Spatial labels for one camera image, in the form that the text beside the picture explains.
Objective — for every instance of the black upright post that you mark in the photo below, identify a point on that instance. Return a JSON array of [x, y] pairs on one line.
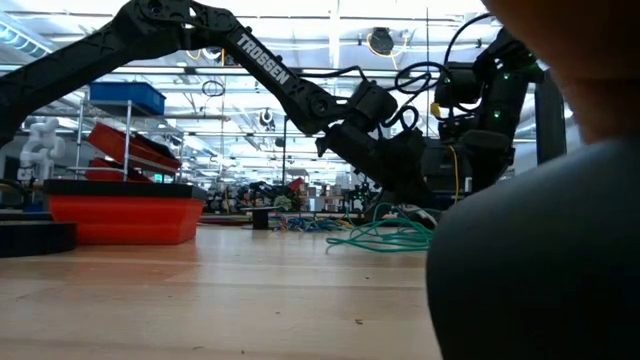
[[550, 130]]

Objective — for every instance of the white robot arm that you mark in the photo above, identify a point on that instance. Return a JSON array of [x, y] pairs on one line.
[[42, 150]]

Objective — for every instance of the red square tray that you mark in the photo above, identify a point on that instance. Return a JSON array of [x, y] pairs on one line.
[[125, 220]]

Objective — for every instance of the black tape roll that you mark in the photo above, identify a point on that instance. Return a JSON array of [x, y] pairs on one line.
[[35, 240]]

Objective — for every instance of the metal shelf rack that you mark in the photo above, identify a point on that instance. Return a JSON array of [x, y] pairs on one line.
[[128, 145]]

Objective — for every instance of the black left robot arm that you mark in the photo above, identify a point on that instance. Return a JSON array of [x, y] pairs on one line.
[[150, 25]]

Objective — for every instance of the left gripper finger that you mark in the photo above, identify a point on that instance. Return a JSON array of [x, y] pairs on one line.
[[405, 165]]

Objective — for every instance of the black monitor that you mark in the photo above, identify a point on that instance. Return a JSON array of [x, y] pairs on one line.
[[437, 170]]

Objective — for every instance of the blue plastic bin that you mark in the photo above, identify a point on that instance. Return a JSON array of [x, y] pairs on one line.
[[127, 97]]

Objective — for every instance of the red plastic shelf bin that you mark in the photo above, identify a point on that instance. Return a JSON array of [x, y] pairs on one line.
[[115, 142], [102, 172]]

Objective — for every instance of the black distant camera rig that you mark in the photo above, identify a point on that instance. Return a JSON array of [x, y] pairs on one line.
[[284, 160]]

